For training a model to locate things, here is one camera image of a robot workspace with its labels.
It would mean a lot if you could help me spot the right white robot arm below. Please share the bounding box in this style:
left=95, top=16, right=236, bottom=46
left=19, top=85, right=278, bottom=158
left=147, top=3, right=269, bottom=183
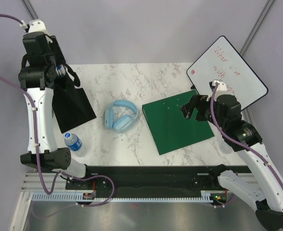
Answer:
left=180, top=94, right=283, bottom=231

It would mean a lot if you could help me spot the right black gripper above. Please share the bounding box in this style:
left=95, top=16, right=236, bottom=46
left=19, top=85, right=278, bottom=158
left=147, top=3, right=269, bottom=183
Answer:
left=179, top=93, right=227, bottom=130

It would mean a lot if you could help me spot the purple cable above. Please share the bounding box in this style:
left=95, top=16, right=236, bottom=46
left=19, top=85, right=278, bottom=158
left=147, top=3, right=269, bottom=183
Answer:
left=208, top=83, right=283, bottom=231
left=0, top=13, right=60, bottom=195

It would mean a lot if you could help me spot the right aluminium corner post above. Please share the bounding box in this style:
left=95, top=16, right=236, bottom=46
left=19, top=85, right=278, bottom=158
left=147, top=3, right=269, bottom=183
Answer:
left=239, top=0, right=277, bottom=56

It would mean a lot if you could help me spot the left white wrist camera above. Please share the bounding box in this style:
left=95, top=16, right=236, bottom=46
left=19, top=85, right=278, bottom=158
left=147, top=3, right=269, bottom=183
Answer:
left=20, top=19, right=51, bottom=36

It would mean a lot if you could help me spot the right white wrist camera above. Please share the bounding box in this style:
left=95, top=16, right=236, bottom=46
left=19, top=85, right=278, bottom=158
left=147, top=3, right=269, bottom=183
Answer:
left=209, top=79, right=227, bottom=94

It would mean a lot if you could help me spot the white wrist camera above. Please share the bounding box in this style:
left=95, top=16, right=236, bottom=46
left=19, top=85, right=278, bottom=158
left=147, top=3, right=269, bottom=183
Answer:
left=20, top=19, right=51, bottom=36
left=209, top=79, right=227, bottom=94

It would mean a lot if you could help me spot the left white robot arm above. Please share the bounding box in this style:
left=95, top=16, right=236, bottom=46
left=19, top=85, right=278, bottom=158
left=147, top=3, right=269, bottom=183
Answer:
left=18, top=32, right=96, bottom=189

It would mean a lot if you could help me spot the aluminium corner post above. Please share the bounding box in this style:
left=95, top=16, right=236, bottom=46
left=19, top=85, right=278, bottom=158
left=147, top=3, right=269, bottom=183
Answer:
left=20, top=0, right=40, bottom=20
left=239, top=0, right=277, bottom=56

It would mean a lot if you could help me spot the white cable duct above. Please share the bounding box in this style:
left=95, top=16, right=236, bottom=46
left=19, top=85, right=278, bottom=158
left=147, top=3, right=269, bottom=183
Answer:
left=31, top=191, right=227, bottom=203

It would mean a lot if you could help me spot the green binder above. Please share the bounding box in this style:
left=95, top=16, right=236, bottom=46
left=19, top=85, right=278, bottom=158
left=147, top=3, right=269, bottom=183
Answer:
left=142, top=90, right=214, bottom=155

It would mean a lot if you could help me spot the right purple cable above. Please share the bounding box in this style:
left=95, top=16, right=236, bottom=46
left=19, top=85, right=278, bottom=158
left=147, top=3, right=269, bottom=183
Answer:
left=208, top=83, right=283, bottom=231

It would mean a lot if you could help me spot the plastic water bottle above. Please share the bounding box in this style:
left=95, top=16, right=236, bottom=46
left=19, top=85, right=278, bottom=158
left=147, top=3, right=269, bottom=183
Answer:
left=218, top=137, right=233, bottom=154
left=64, top=132, right=87, bottom=157

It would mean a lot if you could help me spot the left aluminium corner post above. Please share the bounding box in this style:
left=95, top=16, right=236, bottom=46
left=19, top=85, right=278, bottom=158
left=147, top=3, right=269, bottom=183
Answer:
left=20, top=0, right=40, bottom=20

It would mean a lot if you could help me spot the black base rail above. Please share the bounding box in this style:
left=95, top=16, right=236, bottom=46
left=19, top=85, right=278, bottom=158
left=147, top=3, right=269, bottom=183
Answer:
left=39, top=165, right=253, bottom=199

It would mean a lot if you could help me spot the energy drink can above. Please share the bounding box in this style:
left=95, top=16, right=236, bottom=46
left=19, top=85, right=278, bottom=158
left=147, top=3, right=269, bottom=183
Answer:
left=56, top=64, right=66, bottom=78

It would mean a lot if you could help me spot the black canvas bag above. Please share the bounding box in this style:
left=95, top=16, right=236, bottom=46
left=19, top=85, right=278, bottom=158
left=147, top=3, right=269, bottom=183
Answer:
left=52, top=64, right=96, bottom=133

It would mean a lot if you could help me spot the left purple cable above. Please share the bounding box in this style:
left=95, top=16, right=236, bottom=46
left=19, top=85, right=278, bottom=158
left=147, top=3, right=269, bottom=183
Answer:
left=0, top=13, right=60, bottom=195

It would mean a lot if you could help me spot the white whiteboard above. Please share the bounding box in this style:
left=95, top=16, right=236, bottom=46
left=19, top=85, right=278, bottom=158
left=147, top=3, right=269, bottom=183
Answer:
left=187, top=36, right=269, bottom=110

